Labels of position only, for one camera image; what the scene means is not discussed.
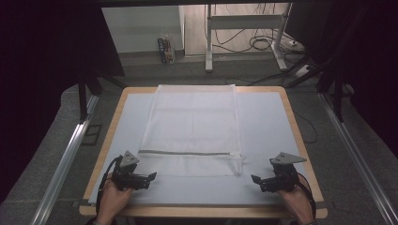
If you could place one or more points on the white mesh laundry bag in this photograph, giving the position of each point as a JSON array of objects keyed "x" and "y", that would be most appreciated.
[{"x": 194, "y": 125}]

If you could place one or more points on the white desk frame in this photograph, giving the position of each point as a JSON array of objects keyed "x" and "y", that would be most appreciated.
[{"x": 244, "y": 22}]

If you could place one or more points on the black curtain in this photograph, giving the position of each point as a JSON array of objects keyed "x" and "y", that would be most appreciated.
[
  {"x": 369, "y": 62},
  {"x": 40, "y": 62}
]

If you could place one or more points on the white power strip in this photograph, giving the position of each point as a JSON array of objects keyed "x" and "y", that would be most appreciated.
[{"x": 302, "y": 71}]

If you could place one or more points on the crate of bottles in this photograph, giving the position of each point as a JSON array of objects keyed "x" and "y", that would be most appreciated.
[{"x": 165, "y": 50}]

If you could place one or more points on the wooden table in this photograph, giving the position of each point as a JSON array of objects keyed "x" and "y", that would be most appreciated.
[{"x": 200, "y": 212}]

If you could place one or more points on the aluminium floor rail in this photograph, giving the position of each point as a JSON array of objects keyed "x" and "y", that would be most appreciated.
[
  {"x": 356, "y": 159},
  {"x": 62, "y": 165}
]

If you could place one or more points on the black metal stand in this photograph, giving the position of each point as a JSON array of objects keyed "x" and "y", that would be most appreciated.
[
  {"x": 338, "y": 100},
  {"x": 83, "y": 100}
]

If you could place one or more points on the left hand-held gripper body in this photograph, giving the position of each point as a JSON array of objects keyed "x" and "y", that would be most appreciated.
[{"x": 125, "y": 176}]

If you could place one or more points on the person's right hand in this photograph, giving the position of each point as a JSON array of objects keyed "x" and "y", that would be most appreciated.
[{"x": 297, "y": 203}]

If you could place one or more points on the white table mat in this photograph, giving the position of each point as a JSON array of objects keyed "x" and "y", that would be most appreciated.
[{"x": 269, "y": 125}]

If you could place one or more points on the person's left hand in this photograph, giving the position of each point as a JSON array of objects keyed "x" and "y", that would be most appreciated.
[{"x": 112, "y": 200}]

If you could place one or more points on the black rectangular floor frame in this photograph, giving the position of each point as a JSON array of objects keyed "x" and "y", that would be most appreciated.
[{"x": 92, "y": 135}]

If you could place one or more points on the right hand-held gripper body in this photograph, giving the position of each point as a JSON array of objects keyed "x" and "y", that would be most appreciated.
[{"x": 284, "y": 178}]

